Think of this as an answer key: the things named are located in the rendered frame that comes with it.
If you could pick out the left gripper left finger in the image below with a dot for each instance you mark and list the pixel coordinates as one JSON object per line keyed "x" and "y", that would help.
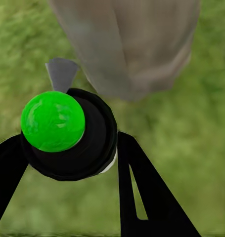
{"x": 13, "y": 164}

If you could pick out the pesticide atomizer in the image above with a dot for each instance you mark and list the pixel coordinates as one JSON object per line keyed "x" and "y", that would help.
{"x": 68, "y": 134}

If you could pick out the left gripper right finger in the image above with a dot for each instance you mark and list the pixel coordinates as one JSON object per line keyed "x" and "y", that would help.
{"x": 166, "y": 218}

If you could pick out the tree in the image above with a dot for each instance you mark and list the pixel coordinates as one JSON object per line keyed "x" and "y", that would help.
{"x": 130, "y": 48}

